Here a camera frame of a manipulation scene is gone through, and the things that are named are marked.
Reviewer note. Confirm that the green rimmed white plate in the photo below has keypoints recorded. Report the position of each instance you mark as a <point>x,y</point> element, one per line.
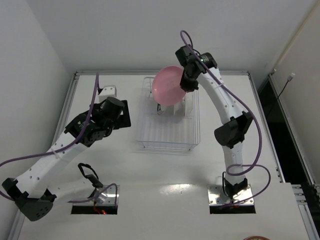
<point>160,109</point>

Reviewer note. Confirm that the pink plate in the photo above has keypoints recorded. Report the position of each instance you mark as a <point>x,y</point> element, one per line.
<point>166,88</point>

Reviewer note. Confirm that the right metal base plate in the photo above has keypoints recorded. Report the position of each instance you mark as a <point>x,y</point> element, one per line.
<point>217,197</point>

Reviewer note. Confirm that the brown round object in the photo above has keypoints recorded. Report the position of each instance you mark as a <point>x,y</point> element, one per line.
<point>256,237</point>

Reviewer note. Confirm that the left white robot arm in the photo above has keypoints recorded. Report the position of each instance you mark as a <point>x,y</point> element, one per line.
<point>33,192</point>

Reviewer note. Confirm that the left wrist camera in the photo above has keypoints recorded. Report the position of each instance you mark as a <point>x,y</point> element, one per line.
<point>108,90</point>

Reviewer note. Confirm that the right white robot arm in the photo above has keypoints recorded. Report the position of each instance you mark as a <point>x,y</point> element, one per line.
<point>234,119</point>

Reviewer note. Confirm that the white wire dish rack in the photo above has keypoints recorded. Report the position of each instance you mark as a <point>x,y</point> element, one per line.
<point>166,132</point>

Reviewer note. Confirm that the clear glass plate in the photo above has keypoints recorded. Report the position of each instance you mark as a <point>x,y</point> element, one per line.
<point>179,109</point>

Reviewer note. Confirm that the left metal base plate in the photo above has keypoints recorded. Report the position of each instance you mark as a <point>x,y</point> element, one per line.
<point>107,196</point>

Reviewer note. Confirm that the white ribbed plate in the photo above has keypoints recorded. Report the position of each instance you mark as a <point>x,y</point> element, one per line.
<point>189,103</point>

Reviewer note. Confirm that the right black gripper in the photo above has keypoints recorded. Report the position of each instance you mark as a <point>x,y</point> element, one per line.
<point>188,81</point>

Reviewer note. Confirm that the metal base plate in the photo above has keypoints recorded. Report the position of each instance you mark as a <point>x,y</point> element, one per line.
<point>217,197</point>
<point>107,196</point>

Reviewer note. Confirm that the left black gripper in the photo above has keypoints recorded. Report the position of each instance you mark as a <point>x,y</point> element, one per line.
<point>124,114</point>

